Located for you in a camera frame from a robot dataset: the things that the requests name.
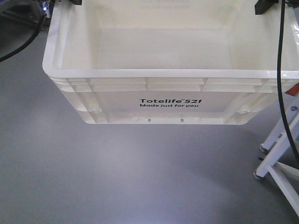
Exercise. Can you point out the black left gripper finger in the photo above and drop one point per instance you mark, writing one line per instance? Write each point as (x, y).
(76, 2)

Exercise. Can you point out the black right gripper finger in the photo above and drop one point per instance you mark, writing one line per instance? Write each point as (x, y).
(261, 6)

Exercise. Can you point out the white plastic tote box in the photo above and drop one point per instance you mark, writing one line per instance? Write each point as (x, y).
(164, 61)

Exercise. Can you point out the white metal stand frame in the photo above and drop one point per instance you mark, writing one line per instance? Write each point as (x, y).
(275, 146)

